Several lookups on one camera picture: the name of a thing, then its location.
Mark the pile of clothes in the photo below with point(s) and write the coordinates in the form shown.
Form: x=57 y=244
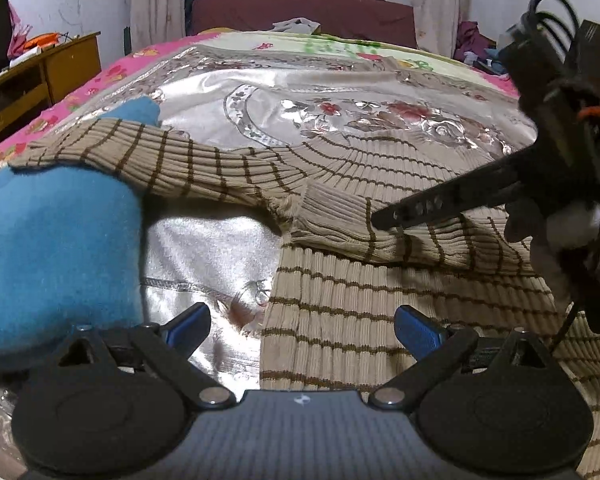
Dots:
x=472 y=42

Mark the beige striped knit sweater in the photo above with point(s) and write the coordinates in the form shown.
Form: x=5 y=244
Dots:
x=405 y=305

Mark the pink floral bed sheet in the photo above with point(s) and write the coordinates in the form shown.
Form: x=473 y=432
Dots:
x=125 y=72

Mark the maroon headboard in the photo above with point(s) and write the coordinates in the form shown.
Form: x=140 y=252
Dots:
x=300 y=7

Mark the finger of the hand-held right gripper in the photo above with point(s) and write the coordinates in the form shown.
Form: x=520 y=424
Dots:
x=445 y=202

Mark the white cloth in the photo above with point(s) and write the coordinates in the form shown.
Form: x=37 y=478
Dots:
x=295 y=25

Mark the person's right hand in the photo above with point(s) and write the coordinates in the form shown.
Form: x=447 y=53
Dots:
x=547 y=255

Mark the blue fleece garment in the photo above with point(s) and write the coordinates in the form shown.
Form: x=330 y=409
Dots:
x=55 y=260

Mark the orange item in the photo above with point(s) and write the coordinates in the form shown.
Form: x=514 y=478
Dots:
x=40 y=40

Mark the pink cloth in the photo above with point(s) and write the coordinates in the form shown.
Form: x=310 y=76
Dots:
x=17 y=27

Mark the cream floral curtain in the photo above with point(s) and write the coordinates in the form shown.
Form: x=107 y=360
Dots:
x=440 y=5
x=155 y=0

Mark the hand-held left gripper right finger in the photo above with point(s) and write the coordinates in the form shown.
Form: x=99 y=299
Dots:
x=414 y=329

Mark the silver floral bedspread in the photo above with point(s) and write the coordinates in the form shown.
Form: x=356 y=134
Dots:
x=205 y=110

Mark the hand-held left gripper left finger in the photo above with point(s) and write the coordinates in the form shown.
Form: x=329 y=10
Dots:
x=191 y=327

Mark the wooden cabinet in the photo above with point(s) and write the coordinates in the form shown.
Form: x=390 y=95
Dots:
x=65 y=70

